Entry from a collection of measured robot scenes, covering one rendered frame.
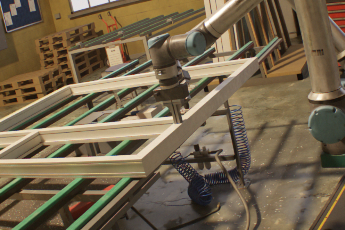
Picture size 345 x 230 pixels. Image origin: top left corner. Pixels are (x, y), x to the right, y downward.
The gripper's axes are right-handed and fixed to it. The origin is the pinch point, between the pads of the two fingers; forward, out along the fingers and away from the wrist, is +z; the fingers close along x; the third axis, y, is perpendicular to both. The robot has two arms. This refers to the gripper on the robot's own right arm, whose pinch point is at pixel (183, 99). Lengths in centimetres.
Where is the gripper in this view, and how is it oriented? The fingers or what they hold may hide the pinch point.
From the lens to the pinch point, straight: 244.4
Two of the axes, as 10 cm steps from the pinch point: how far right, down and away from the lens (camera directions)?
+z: 2.9, 7.8, -5.5
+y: -7.2, -2.1, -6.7
